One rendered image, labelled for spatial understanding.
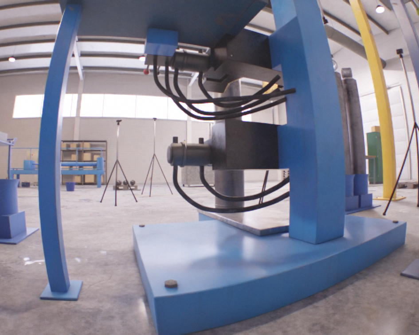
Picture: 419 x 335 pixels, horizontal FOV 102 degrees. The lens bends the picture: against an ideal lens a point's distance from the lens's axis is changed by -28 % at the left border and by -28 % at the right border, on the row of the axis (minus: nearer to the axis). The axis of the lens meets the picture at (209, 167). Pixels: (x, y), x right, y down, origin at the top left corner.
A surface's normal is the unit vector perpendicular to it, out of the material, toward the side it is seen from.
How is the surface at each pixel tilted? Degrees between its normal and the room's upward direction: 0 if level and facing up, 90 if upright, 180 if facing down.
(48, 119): 90
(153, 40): 90
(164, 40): 90
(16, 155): 90
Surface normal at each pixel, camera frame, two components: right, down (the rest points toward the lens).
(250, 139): 0.36, -0.04
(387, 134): -0.93, 0.00
